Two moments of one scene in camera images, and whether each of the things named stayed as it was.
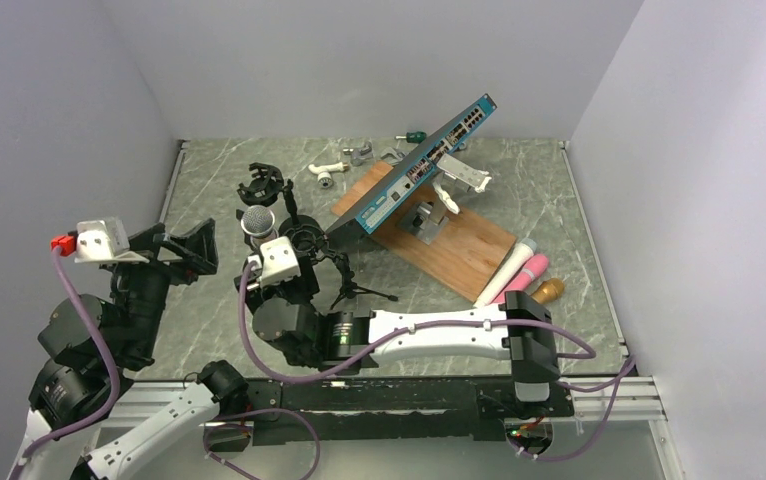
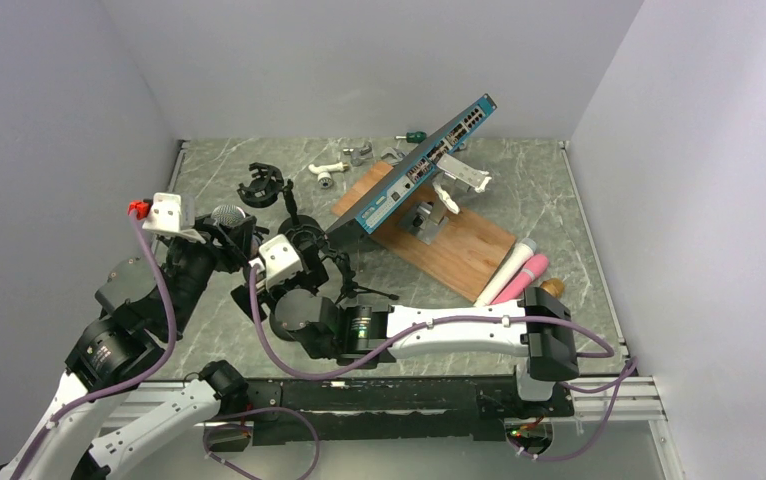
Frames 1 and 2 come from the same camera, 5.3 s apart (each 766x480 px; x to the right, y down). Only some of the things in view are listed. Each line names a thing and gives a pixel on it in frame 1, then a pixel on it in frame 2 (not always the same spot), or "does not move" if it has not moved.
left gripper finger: (201, 241) -> (242, 235)
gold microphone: (549, 291) does not move
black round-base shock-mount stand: (263, 187) does not move
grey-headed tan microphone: (257, 221) -> (227, 214)
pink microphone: (529, 273) does not move
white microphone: (523, 253) does not move
